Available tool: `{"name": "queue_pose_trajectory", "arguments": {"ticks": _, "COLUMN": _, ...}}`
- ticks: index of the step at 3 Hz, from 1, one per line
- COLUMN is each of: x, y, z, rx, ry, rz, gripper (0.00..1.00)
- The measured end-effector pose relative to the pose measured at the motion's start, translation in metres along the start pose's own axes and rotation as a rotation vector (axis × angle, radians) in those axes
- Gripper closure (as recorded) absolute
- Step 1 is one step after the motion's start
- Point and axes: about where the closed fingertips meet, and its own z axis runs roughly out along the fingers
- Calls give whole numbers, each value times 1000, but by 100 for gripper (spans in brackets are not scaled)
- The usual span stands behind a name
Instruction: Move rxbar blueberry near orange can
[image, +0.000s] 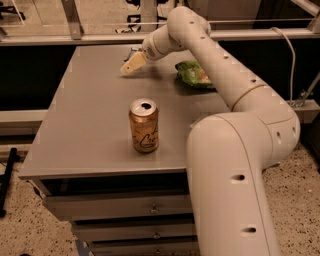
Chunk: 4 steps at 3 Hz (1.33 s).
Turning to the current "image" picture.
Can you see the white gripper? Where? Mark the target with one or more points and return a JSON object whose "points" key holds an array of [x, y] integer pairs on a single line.
{"points": [[152, 49]]}

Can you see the dark blue rxbar wrapper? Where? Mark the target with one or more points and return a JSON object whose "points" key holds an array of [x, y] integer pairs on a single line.
{"points": [[133, 50]]}

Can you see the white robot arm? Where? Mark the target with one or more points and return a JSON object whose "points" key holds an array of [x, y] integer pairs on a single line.
{"points": [[226, 153]]}

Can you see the orange soda can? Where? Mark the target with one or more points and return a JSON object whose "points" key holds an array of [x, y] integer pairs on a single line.
{"points": [[143, 117]]}

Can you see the green chip bag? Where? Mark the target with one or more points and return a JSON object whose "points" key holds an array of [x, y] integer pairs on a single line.
{"points": [[191, 73]]}

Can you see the grey metal railing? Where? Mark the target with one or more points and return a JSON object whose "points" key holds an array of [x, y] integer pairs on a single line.
{"points": [[49, 22]]}

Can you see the grey drawer cabinet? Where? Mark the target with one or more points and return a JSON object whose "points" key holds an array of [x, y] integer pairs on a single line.
{"points": [[84, 144]]}

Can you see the top grey drawer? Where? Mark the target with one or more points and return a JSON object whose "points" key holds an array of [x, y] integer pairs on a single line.
{"points": [[118, 205]]}

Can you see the grey drawer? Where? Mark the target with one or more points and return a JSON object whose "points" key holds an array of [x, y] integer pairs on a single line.
{"points": [[140, 247], [144, 229], [118, 205]]}

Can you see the black metal stand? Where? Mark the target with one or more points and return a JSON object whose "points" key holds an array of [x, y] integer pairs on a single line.
{"points": [[5, 179]]}

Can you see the middle grey drawer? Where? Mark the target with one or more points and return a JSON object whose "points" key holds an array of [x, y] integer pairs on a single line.
{"points": [[144, 229]]}

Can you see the bottom grey drawer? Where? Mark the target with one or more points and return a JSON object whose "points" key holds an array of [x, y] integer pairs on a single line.
{"points": [[140, 247]]}

